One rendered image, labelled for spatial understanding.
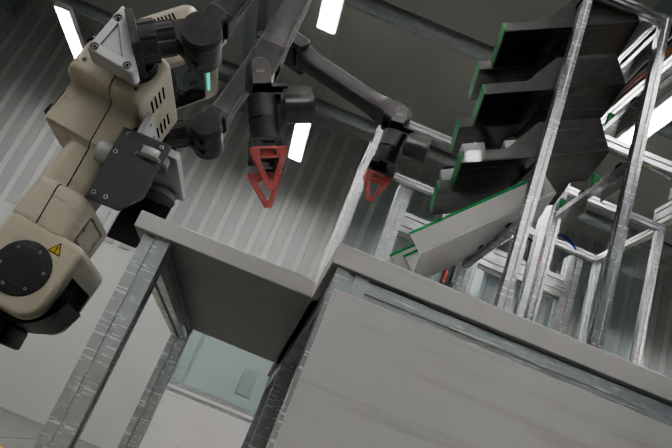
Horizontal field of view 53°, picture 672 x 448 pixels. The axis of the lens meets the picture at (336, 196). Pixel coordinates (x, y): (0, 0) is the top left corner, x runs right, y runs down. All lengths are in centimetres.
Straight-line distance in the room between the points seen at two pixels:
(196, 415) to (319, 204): 467
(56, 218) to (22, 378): 874
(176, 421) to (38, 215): 539
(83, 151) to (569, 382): 100
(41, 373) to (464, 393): 928
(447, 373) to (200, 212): 939
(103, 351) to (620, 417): 74
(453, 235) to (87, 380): 65
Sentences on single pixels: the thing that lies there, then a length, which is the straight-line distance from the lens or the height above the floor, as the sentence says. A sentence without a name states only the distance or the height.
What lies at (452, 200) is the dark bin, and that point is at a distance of 147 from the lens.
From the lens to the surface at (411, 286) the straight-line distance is 89.
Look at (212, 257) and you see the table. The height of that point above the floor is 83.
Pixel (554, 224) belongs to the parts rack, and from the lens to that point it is 163.
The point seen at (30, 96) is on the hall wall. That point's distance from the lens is 1134.
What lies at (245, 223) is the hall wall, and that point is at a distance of 1014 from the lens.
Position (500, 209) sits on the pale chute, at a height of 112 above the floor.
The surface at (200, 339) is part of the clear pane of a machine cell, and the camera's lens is 674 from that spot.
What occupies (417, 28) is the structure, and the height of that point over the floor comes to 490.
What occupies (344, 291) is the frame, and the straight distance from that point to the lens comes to 89.
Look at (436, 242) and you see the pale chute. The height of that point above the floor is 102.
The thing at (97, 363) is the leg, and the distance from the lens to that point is 111.
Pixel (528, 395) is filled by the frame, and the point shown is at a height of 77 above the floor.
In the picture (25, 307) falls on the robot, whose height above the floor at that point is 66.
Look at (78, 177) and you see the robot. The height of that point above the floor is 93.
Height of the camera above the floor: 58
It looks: 22 degrees up
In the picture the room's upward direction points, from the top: 22 degrees clockwise
